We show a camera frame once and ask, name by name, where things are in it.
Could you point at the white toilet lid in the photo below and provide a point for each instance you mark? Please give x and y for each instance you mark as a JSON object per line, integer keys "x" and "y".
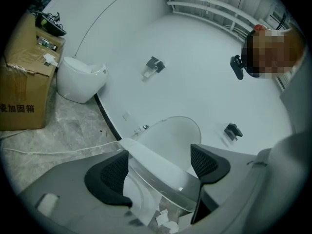
{"x": 175, "y": 138}

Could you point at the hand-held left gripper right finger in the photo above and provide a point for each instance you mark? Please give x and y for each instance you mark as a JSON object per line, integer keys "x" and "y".
{"x": 207, "y": 166}

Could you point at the chrome water valve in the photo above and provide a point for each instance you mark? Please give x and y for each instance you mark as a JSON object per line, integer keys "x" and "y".
{"x": 145, "y": 126}

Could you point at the black wall holder with paper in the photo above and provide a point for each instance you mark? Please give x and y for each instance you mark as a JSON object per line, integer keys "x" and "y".
{"x": 156, "y": 63}

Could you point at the white wall socket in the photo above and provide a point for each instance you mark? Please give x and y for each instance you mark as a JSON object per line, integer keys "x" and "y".
{"x": 126, "y": 115}

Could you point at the large brown cardboard box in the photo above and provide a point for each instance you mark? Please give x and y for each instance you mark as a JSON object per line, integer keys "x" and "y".
{"x": 22, "y": 82}

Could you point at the person's grey clothing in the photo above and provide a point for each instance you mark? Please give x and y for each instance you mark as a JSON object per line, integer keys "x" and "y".
{"x": 292, "y": 155}

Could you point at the black head-mounted camera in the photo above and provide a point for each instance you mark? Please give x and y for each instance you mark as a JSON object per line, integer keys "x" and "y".
{"x": 237, "y": 66}

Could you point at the white paper scraps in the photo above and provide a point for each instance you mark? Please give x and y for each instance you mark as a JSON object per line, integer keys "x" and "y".
{"x": 165, "y": 220}

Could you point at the crumpled white tissue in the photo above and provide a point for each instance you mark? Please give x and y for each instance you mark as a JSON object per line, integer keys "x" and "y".
{"x": 50, "y": 59}

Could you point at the clear plastic bottle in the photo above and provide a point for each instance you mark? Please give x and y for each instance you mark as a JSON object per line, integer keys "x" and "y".
{"x": 44, "y": 42}

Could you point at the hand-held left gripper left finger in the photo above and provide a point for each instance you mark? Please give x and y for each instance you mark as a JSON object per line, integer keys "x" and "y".
{"x": 107, "y": 179}

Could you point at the white egg-shaped toilet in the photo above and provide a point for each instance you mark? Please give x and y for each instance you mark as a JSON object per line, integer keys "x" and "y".
{"x": 78, "y": 82}

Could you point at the person's head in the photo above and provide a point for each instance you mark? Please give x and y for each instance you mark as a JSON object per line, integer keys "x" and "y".
{"x": 270, "y": 52}

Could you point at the white wall pipes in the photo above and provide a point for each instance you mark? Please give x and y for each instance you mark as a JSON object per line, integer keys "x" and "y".
{"x": 219, "y": 6}

